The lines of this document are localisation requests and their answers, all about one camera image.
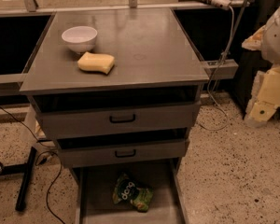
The grey side rail bracket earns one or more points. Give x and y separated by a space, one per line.
218 71

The grey middle drawer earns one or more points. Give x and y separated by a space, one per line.
147 151

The yellow sponge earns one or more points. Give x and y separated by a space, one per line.
93 62

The grey drawer cabinet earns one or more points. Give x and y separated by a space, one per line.
154 65

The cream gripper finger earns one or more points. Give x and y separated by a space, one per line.
265 98

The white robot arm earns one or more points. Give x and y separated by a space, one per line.
267 40

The dark cabinet at right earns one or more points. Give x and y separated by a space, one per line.
251 61

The black table leg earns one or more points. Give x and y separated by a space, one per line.
27 173

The green rice chip bag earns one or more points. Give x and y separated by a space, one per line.
133 192

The grey top drawer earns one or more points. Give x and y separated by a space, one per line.
64 125

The white ceramic bowl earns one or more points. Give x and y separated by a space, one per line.
80 39

